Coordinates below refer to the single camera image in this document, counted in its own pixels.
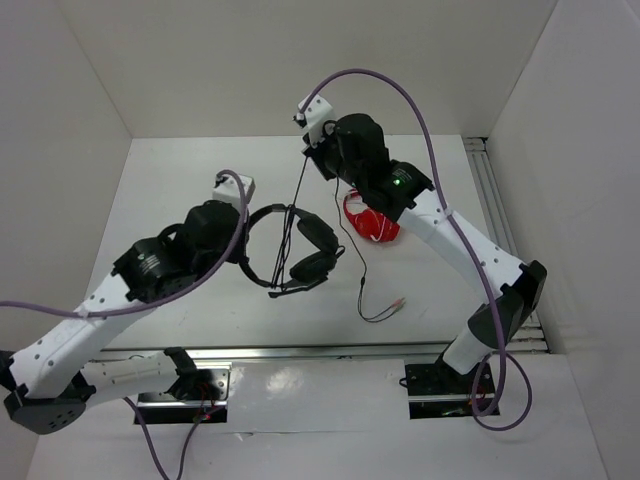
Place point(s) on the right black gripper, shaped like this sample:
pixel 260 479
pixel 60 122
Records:
pixel 316 152

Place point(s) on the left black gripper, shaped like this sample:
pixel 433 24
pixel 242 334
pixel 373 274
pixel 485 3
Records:
pixel 235 256

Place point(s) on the black headset with microphone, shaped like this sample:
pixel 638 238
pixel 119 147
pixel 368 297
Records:
pixel 308 252

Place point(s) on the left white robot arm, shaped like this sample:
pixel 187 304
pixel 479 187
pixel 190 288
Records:
pixel 54 381

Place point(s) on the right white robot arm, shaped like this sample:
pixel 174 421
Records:
pixel 509 287

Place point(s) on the red headphones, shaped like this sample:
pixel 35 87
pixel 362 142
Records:
pixel 368 223

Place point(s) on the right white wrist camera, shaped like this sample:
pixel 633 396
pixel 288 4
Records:
pixel 313 113

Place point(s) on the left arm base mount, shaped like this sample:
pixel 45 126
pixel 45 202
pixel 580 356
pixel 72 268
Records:
pixel 199 395

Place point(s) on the aluminium front rail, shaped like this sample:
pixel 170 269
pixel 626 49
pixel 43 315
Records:
pixel 314 352

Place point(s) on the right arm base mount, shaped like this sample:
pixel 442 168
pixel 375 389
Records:
pixel 436 391

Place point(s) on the aluminium side rail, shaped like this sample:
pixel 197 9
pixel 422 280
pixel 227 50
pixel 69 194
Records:
pixel 530 338

